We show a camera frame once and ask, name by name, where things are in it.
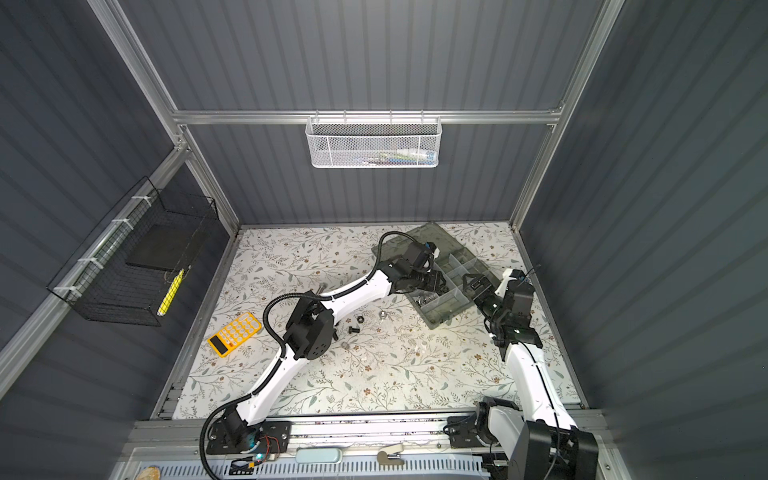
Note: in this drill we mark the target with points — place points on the clear green organizer box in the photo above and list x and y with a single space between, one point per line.
454 261

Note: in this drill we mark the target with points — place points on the white wire mesh basket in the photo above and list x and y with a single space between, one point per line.
369 145

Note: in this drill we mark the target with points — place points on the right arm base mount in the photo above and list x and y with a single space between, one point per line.
473 430

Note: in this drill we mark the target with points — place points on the yellow marker in basket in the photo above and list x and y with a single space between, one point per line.
170 294

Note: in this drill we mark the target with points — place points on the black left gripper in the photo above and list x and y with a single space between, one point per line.
435 281

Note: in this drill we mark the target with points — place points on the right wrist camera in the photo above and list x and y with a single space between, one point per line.
512 280

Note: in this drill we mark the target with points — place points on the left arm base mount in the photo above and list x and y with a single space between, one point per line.
231 435

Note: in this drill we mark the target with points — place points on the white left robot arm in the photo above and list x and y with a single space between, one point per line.
312 323

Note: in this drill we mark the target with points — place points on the yellow calculator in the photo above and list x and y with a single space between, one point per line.
234 334

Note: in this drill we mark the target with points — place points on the black wire wall basket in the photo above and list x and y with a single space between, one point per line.
123 275

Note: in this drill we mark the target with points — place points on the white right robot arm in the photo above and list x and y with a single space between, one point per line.
539 437

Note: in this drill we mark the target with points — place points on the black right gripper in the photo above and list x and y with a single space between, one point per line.
483 282

